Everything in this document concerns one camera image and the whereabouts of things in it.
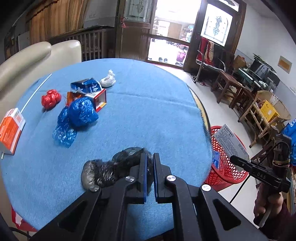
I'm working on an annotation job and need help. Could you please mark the black plastic trash bag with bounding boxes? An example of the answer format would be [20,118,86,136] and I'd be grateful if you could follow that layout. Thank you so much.
[81,147,153,193]

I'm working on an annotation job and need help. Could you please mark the blue plastic bag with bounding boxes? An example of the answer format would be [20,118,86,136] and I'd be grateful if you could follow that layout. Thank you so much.
[52,97,98,148]

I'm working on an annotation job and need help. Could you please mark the red plastic bag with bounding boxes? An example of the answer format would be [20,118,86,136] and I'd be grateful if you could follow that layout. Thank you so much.
[41,89,62,110]

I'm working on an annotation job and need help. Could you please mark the blue foil snack wrapper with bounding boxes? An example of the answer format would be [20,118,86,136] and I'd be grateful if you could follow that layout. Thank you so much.
[70,78,103,94]

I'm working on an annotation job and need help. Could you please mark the white plastic bag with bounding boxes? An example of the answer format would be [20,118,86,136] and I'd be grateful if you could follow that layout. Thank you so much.
[100,70,116,88]

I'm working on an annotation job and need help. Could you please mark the red mesh trash basket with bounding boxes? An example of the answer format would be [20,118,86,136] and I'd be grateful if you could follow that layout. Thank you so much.
[204,126,248,191]

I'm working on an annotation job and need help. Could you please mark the person's right hand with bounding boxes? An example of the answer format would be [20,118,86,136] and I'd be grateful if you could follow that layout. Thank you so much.
[253,183,283,217]

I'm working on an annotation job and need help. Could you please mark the white printed paper box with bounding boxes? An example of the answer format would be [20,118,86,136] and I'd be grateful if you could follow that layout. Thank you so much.
[214,124,249,161]

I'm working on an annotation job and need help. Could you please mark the bamboo chair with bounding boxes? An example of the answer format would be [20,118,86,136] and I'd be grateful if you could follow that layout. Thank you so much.
[238,90,292,148]

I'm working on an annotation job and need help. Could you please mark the yellow cardboard box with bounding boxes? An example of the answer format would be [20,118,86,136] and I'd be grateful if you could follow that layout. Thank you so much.
[260,100,280,123]

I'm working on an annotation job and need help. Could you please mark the wooden stool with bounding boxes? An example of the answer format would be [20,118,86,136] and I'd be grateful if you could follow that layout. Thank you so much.
[211,70,243,109]

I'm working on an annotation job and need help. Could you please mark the dark desk with monitors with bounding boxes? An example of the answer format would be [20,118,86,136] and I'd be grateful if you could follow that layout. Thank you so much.
[232,54,280,93]

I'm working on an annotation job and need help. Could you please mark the blue tablecloth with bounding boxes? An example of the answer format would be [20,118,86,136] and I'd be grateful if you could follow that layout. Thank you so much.
[1,59,212,229]

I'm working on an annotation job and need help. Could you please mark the red white small carton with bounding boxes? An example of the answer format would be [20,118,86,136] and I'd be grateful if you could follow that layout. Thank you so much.
[66,89,107,112]

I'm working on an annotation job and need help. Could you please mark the orange white box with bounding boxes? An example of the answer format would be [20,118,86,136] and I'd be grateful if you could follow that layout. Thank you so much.
[0,108,26,155]

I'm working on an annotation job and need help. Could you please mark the red towel on chair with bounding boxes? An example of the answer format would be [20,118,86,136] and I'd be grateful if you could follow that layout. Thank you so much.
[197,37,215,65]

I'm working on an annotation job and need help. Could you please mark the white thin stick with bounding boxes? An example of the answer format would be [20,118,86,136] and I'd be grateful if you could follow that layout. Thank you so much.
[20,73,52,114]

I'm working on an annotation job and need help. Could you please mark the cream leather sofa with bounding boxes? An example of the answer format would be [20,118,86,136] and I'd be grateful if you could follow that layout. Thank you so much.
[0,40,82,118]

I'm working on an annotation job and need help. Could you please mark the brown wooden door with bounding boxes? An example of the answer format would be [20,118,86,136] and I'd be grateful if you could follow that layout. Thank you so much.
[115,1,157,62]

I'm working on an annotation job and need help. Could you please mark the tan curtain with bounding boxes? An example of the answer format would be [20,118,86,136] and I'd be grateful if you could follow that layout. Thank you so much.
[26,0,90,44]

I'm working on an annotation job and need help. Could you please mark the metal frame chair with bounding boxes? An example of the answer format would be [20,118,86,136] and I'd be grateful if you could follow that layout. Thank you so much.
[193,37,234,83]

